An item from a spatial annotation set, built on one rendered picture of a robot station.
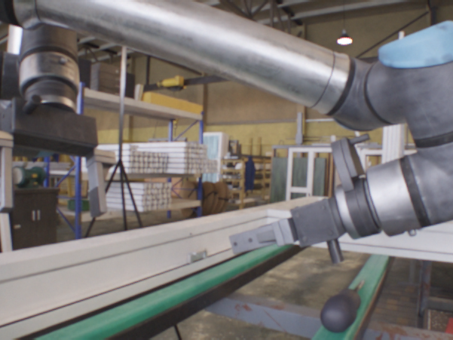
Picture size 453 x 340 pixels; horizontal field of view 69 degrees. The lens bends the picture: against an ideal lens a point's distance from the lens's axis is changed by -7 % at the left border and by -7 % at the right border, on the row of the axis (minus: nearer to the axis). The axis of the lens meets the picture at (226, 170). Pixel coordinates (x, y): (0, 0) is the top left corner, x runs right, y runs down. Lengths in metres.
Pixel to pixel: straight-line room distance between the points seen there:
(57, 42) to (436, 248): 0.77
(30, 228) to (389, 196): 4.01
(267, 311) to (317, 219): 0.19
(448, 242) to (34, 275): 0.70
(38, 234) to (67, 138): 3.77
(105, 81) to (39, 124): 4.55
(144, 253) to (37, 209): 3.75
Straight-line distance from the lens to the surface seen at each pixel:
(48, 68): 0.57
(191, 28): 0.46
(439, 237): 0.78
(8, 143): 0.51
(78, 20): 0.50
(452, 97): 0.40
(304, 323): 0.54
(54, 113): 0.55
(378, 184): 0.43
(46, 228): 4.33
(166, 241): 0.55
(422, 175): 0.42
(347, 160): 0.44
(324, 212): 0.42
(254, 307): 0.57
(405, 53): 0.40
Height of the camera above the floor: 1.04
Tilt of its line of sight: 1 degrees down
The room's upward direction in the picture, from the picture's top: 1 degrees clockwise
